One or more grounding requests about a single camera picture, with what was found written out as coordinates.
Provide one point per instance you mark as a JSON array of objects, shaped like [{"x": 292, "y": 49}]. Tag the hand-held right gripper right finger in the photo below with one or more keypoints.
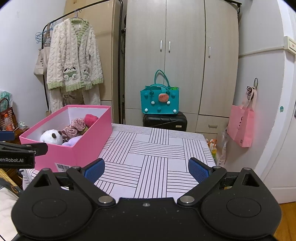
[{"x": 198, "y": 170}]

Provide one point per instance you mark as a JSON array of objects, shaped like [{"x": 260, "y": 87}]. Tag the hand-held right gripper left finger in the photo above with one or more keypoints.
[{"x": 94, "y": 170}]

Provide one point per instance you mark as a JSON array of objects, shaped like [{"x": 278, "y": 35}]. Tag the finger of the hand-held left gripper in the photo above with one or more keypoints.
[
  {"x": 34, "y": 147},
  {"x": 7, "y": 134}
]

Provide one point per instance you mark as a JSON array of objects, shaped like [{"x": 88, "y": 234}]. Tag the white panda plush toy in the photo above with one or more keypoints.
[{"x": 49, "y": 138}]

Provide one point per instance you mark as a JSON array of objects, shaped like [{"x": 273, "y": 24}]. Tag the pink cardboard box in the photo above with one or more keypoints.
[{"x": 92, "y": 143}]

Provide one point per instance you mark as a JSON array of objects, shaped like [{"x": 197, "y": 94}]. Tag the purple plush toy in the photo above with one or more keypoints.
[{"x": 71, "y": 141}]

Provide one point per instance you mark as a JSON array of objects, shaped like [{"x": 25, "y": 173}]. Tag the pink floral knit hat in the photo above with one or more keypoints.
[{"x": 76, "y": 126}]

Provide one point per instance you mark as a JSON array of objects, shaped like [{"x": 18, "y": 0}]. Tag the magenta fluffy cloth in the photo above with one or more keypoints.
[{"x": 91, "y": 119}]

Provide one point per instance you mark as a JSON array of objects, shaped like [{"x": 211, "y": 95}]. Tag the orange drink bottle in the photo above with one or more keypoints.
[{"x": 9, "y": 124}]

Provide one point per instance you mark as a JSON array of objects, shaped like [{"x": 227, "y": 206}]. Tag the woven basket bag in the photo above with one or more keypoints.
[{"x": 10, "y": 115}]

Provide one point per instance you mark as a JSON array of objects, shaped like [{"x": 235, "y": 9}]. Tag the colourful gift bag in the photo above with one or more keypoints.
[{"x": 211, "y": 149}]

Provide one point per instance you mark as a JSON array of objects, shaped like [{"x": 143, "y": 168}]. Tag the white plastic bag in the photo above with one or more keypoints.
[{"x": 222, "y": 148}]

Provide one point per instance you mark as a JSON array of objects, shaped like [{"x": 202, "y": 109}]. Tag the plastic bag of packets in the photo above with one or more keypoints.
[{"x": 5, "y": 95}]

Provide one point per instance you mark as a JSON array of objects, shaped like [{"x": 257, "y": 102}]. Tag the printed bedding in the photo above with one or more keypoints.
[{"x": 7, "y": 197}]

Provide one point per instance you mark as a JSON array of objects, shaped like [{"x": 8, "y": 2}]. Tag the striped tablecloth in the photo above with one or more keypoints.
[{"x": 157, "y": 150}]

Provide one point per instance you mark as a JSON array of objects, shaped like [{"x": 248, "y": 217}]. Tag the black suitcase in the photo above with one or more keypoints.
[{"x": 164, "y": 121}]

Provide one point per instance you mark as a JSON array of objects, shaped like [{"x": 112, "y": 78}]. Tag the pink paper bag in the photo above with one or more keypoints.
[{"x": 241, "y": 125}]

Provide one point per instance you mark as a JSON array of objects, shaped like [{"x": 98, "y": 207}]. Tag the white fluffy pajama pants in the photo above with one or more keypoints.
[{"x": 92, "y": 97}]

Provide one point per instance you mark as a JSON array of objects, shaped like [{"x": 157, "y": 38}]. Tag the teal tote bag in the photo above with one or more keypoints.
[{"x": 159, "y": 104}]

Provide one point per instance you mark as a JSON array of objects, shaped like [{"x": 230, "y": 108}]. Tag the beige canvas tote bag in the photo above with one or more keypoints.
[{"x": 40, "y": 64}]

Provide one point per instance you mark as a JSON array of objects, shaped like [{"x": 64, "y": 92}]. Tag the white door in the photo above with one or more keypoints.
[{"x": 277, "y": 139}]

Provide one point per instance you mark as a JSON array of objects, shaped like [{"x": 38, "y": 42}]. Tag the white fluffy pajama jacket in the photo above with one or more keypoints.
[{"x": 74, "y": 53}]

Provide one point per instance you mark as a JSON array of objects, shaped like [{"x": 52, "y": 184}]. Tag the teal door sticker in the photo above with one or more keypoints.
[{"x": 281, "y": 109}]

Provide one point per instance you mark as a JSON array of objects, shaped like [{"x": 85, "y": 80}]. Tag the grey wardrobe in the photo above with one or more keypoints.
[{"x": 185, "y": 58}]

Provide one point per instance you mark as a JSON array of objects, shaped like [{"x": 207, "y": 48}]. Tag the black clothes rack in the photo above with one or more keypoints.
[{"x": 121, "y": 58}]

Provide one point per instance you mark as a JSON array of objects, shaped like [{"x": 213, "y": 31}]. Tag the beige wardrobe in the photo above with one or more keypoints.
[{"x": 104, "y": 34}]

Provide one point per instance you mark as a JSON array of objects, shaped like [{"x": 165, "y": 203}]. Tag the wall light switch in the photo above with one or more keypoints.
[{"x": 290, "y": 45}]

